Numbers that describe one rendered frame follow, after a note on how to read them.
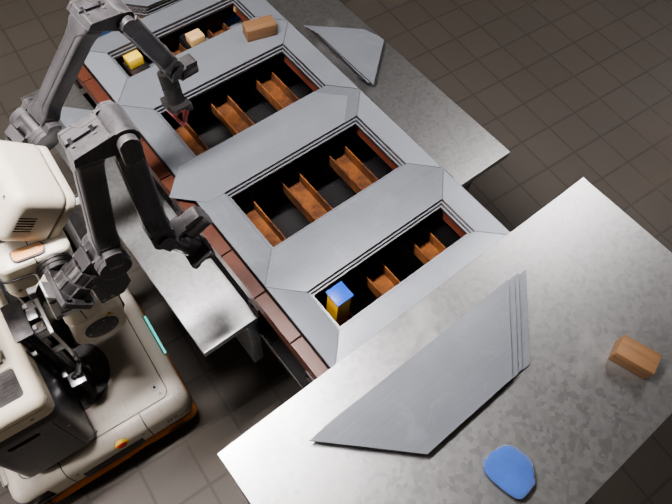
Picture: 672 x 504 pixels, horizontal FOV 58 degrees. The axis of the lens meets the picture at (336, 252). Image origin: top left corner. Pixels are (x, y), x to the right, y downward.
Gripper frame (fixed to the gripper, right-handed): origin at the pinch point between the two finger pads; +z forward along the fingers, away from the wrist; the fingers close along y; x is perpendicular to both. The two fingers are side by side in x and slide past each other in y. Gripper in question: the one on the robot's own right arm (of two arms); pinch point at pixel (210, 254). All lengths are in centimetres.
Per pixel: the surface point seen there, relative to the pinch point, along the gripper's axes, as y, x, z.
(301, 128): 36, -41, 37
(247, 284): -5.8, 1.2, 18.2
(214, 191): 28.2, -6.2, 19.9
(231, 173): 31.6, -13.6, 23.5
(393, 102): 35, -74, 63
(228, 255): 6.0, 1.2, 18.3
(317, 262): -11.6, -19.0, 26.0
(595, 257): -60, -82, 34
